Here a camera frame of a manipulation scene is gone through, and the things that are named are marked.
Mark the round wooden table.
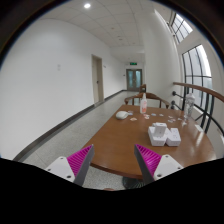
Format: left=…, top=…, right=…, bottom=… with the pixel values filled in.
left=83, top=104, right=218, bottom=190

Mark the wooden chair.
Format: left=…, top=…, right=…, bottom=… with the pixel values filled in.
left=124, top=93, right=170, bottom=109

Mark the white charger plug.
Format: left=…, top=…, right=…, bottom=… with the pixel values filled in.
left=154, top=122, right=167, bottom=137

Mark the grey double door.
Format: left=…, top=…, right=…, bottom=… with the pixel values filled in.
left=126, top=69, right=142, bottom=91

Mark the sanitizer bottle with red label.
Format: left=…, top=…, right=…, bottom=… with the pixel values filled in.
left=140, top=93, right=147, bottom=114

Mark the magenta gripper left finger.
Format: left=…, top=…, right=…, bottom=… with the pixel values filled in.
left=46, top=145, right=94, bottom=186

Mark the white socket block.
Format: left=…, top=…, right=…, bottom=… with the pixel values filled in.
left=166, top=128, right=181, bottom=147

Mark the wooden handrail with black railing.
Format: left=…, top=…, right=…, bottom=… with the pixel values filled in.
left=171, top=82, right=224, bottom=137

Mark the white power strip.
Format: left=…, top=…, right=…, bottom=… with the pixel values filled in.
left=148, top=126, right=167, bottom=146

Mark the beige side door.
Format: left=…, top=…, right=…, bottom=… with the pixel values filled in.
left=92, top=55, right=104, bottom=104

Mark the clear glass bottle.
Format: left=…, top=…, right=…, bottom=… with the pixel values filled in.
left=184, top=93, right=195, bottom=119

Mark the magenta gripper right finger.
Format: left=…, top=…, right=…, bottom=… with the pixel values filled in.
left=134, top=144, right=183, bottom=184

